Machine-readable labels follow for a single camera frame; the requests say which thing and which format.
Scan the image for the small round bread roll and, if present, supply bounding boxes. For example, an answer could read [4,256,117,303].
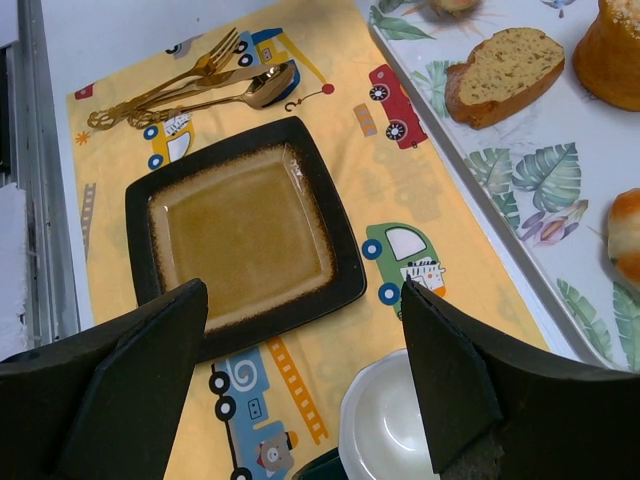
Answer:
[430,0,478,14]

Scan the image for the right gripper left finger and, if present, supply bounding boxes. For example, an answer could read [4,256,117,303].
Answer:
[1,279,208,479]

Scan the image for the gold fork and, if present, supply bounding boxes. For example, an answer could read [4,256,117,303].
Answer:
[87,28,239,130]

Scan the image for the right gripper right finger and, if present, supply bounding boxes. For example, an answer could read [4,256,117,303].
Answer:
[401,281,639,479]

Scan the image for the square black brown plate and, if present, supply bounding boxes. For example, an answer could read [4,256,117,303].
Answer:
[125,116,367,361]

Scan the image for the tall sugared brioche cake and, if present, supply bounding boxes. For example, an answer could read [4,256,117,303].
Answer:
[573,0,639,112]

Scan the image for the twisted orange bread ring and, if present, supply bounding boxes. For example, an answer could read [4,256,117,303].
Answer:
[606,187,640,291]

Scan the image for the gold spoon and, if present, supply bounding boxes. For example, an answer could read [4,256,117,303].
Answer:
[127,63,296,130]

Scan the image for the herb bread slice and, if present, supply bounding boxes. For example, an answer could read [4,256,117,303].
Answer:
[445,27,565,130]

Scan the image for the aluminium table frame rail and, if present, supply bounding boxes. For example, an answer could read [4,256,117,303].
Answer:
[1,1,81,358]

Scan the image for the yellow vehicle print placemat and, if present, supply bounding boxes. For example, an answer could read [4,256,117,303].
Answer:
[67,1,545,479]

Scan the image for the green mug white inside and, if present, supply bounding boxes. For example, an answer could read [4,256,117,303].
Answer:
[292,348,441,480]

